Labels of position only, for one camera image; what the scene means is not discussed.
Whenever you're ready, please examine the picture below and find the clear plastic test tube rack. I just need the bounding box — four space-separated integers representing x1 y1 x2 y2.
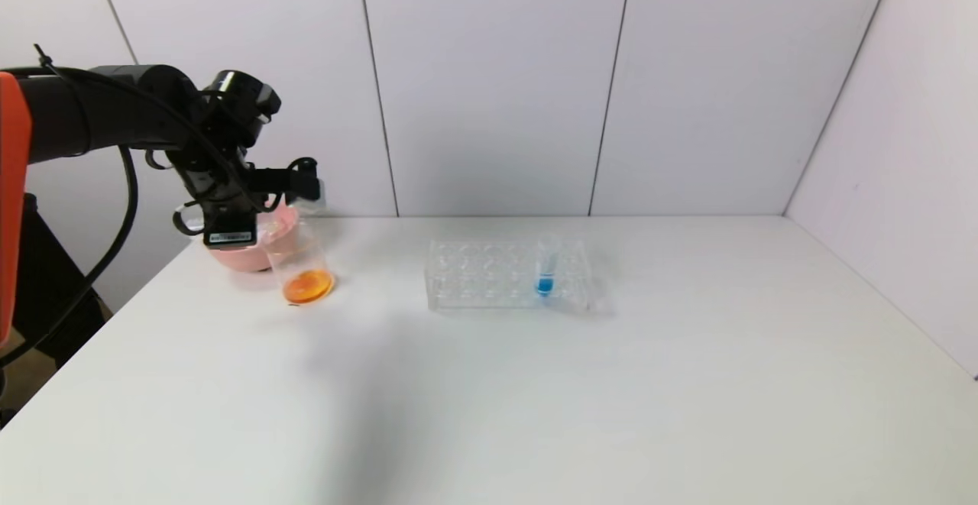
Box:
426 238 594 314

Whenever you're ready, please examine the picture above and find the person leg in black trousers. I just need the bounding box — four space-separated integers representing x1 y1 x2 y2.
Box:
14 193 112 369

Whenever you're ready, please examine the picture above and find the clear glass beaker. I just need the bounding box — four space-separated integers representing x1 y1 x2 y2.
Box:
262 219 337 307

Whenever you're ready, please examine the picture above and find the test tube with blue pigment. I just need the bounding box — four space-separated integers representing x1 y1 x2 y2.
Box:
533 233 557 298

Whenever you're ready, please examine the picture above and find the pink bowl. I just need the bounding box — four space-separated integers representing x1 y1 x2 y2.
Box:
203 204 300 274

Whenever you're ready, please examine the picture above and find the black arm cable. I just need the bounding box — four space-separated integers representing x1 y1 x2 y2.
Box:
0 45 268 368

